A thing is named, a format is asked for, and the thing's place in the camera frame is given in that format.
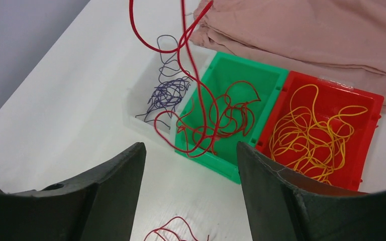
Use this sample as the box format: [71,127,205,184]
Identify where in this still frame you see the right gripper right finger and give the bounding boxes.
[237,142,386,240]

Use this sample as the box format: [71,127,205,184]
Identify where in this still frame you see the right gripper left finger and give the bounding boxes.
[0,142,146,240]

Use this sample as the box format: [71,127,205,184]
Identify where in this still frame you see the yellow cable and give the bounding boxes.
[268,83,369,186]

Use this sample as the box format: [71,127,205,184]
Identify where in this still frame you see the green plastic bin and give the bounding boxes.
[171,52,288,183]

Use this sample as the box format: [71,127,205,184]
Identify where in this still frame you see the white plastic bin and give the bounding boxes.
[123,45,218,147]

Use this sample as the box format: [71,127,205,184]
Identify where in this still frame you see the red cable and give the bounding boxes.
[128,0,262,241]

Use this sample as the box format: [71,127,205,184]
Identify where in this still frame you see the red plastic bin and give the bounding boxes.
[255,71,384,191]

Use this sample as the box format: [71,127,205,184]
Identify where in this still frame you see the pink cloth shorts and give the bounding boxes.
[191,1,386,112]

